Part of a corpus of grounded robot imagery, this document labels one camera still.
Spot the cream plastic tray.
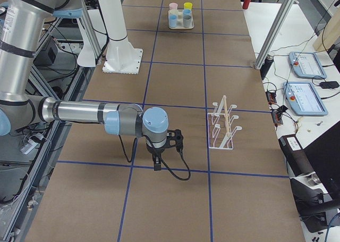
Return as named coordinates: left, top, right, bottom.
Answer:
left=168, top=10, right=194, bottom=29

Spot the yellow plastic cup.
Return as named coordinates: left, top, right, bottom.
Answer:
left=183, top=2, right=193, bottom=10

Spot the white cup drying rack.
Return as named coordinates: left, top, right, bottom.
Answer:
left=207, top=95, right=242, bottom=150

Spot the black camera cable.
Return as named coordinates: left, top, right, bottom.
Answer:
left=117, top=134, right=191, bottom=181

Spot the black monitor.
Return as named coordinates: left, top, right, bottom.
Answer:
left=304, top=123, right=340, bottom=199

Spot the light blue plastic cup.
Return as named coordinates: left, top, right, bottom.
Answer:
left=182, top=9, right=192, bottom=18

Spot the cream plastic cup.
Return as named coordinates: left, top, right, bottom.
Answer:
left=169, top=9, right=179, bottom=16

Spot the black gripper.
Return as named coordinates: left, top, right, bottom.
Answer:
left=147, top=145, right=167, bottom=171

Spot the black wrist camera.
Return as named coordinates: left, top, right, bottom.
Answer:
left=167, top=129, right=184, bottom=153

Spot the black water bottle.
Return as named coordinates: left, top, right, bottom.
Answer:
left=260, top=52, right=274, bottom=80

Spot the pink plastic cup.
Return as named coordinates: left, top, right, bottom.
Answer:
left=169, top=3, right=178, bottom=10

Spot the teach pendant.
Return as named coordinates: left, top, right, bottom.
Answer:
left=283, top=81, right=328, bottom=116
left=288, top=52, right=327, bottom=79

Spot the near teach pendant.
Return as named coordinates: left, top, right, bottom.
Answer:
left=283, top=81, right=328, bottom=116

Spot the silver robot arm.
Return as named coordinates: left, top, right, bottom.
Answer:
left=1, top=0, right=169, bottom=171

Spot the black power adapter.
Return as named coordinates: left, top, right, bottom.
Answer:
left=319, top=81, right=339, bottom=89

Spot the aluminium frame post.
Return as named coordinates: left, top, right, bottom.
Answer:
left=254, top=0, right=295, bottom=70

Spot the white camera mast base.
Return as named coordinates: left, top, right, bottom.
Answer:
left=98, top=0, right=143, bottom=74

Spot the grey plastic cup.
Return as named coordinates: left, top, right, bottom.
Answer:
left=183, top=15, right=192, bottom=28

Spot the far teach pendant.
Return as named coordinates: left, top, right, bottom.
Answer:
left=288, top=52, right=327, bottom=79

